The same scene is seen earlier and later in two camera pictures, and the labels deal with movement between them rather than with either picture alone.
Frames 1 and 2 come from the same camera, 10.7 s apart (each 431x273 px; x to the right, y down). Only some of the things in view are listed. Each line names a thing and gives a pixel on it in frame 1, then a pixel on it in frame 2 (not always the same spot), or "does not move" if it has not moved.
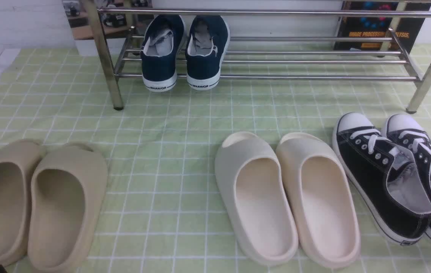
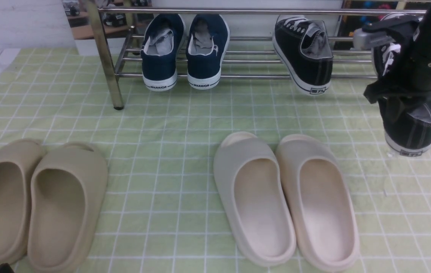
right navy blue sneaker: (208, 39) does not move
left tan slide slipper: (0, 194) does not move
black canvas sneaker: (389, 177) to (303, 47)
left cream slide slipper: (252, 182) does not move
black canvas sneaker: (406, 131) to (410, 123)
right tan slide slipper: (67, 182) does not move
